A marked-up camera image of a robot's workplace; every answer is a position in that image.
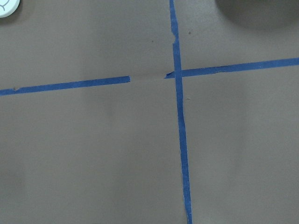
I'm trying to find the cream bear tray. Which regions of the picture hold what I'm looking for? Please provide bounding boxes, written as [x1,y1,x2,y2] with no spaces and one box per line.
[0,0,20,18]

